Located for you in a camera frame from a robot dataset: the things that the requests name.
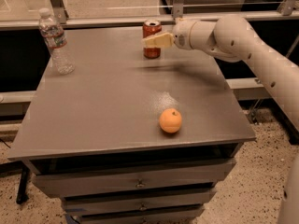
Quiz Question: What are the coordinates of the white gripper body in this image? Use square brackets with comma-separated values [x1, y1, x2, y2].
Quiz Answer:
[172, 19, 195, 50]

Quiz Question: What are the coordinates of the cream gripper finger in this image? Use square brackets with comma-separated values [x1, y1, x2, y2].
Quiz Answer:
[142, 32, 174, 49]

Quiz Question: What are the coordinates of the red coke can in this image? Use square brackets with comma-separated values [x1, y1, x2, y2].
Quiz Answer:
[143, 19, 162, 59]

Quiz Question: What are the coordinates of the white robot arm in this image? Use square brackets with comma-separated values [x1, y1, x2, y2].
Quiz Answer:
[143, 15, 299, 224]

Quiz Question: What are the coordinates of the orange fruit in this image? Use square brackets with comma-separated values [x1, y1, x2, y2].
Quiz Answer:
[159, 108, 182, 133]

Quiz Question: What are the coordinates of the grey drawer cabinet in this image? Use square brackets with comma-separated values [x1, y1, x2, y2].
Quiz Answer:
[7, 23, 257, 224]

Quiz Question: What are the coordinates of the clear plastic water bottle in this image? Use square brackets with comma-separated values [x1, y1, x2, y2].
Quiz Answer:
[38, 8, 76, 75]

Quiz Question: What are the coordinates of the top grey drawer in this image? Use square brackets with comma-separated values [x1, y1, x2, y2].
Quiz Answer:
[33, 158, 236, 198]

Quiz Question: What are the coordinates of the grey drawer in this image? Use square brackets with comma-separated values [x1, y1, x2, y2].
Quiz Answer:
[79, 204, 203, 224]
[63, 189, 216, 216]
[33, 158, 236, 198]

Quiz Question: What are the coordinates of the bottom grey drawer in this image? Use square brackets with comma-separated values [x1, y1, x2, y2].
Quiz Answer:
[79, 204, 203, 224]

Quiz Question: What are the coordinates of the middle grey drawer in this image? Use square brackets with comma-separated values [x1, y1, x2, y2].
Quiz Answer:
[63, 189, 216, 216]

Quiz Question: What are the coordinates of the black stand leg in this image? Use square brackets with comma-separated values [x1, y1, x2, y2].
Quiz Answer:
[16, 166, 30, 204]

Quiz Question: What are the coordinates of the metal railing frame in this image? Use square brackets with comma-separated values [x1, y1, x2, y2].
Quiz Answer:
[0, 0, 299, 117]

